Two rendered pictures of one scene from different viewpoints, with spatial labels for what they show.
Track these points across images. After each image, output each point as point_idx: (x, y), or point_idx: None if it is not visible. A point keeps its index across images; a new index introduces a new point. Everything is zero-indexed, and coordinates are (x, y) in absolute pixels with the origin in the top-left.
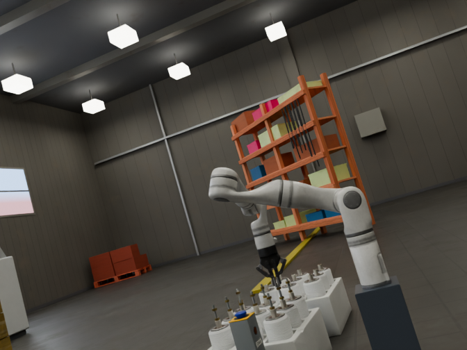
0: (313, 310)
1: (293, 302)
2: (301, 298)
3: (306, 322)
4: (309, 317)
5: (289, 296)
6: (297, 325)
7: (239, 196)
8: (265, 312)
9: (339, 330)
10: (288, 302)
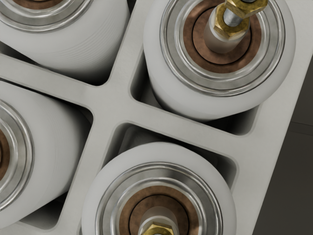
0: (294, 22)
1: (221, 110)
2: (282, 71)
3: (241, 232)
4: (266, 145)
5: (206, 33)
6: None
7: None
8: (25, 202)
9: None
10: (185, 90)
